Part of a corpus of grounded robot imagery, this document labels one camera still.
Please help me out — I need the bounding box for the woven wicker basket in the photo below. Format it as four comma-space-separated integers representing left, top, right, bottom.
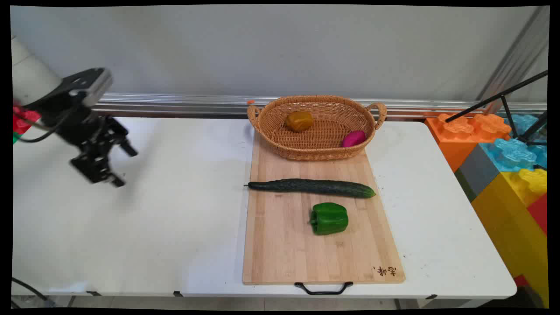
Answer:
247, 95, 388, 161

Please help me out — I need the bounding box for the bamboo cutting board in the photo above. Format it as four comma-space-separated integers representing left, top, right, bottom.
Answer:
242, 131, 406, 286

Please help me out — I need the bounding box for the red giant building block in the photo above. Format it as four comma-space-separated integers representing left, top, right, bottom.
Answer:
527, 193, 548, 236

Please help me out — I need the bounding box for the aluminium rail along wall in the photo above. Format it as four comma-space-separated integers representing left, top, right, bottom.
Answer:
91, 92, 548, 119

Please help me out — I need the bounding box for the dark green cucumber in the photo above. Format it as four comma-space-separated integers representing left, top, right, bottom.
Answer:
244, 178, 377, 199

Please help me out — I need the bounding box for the yellow giant building block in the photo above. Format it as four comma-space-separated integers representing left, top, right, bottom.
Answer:
471, 168, 550, 307

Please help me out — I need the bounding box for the orange giant building block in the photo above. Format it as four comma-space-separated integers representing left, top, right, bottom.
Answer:
425, 112, 512, 173

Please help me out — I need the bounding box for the blue giant building block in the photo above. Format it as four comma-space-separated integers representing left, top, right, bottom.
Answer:
479, 114, 548, 173

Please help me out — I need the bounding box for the thick black cable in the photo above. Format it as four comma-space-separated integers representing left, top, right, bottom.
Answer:
11, 277, 55, 308

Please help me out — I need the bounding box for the red block behind table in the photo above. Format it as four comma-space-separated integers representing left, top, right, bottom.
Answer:
12, 105, 42, 144

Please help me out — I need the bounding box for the slanted aluminium post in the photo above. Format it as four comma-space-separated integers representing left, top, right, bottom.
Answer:
476, 6, 549, 115

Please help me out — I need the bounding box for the black tripod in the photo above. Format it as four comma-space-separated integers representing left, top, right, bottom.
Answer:
445, 70, 549, 171

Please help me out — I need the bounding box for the green bell pepper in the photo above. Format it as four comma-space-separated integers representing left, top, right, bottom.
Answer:
309, 202, 349, 236

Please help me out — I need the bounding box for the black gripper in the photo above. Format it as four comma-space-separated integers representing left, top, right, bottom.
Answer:
27, 94, 139, 188

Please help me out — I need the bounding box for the grey giant building block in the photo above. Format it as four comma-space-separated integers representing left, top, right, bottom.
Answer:
454, 143, 501, 203

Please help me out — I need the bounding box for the magenta sweet potato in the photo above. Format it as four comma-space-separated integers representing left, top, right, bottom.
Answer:
341, 130, 367, 148

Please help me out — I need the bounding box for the brown potato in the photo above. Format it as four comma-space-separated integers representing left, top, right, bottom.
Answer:
285, 111, 315, 133

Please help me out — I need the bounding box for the thin black cable with connector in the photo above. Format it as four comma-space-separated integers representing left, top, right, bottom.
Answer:
14, 104, 86, 144

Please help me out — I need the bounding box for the black cutting board handle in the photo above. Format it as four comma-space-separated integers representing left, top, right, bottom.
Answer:
294, 282, 354, 296

